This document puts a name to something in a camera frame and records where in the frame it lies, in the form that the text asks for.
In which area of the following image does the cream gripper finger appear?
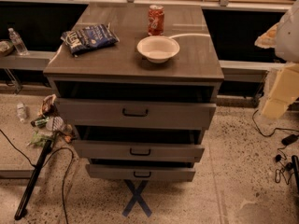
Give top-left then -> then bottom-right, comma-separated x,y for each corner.
262,63 -> 299,119
254,23 -> 278,49

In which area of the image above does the red coke can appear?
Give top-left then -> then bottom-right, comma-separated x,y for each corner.
148,5 -> 164,35

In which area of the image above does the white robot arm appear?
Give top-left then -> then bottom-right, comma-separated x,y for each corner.
254,6 -> 299,119

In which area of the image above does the green can on floor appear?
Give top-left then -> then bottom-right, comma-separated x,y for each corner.
31,117 -> 50,128

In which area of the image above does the white bowl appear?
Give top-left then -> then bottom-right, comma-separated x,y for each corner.
136,36 -> 180,63

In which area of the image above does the grey drawer cabinet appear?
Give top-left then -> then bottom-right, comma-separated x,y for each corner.
44,3 -> 223,168

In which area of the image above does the blue chip bag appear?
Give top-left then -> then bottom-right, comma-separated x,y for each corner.
61,24 -> 119,55

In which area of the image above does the blue tape cross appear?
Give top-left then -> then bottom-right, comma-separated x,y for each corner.
122,180 -> 152,217

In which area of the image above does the bottom grey drawer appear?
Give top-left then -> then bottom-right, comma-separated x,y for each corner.
86,164 -> 195,182

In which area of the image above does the grey drawer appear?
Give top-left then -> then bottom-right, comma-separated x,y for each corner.
86,164 -> 195,182
74,140 -> 204,162
56,98 -> 216,130

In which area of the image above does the middle grey drawer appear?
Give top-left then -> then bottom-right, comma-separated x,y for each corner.
74,140 -> 204,162

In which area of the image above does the top grey drawer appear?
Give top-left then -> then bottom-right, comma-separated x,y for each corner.
56,98 -> 216,130

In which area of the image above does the white mesh ball on floor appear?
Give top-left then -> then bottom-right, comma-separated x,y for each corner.
46,117 -> 65,132

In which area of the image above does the crumpled snack bag on floor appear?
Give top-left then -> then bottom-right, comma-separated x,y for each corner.
39,94 -> 56,115

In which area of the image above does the green wrapper on floor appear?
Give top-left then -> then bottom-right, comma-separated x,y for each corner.
28,131 -> 52,147

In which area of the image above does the clear water bottle on ledge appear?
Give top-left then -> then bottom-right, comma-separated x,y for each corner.
8,28 -> 29,55

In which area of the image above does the plastic bottle on floor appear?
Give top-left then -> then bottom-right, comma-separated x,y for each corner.
17,103 -> 27,122

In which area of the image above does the small bowl on ledge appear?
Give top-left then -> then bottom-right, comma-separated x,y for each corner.
0,40 -> 14,57

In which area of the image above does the black rod on floor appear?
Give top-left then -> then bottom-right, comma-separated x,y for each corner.
14,140 -> 52,220

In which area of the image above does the black cable on floor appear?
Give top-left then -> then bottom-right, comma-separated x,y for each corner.
0,129 -> 76,224

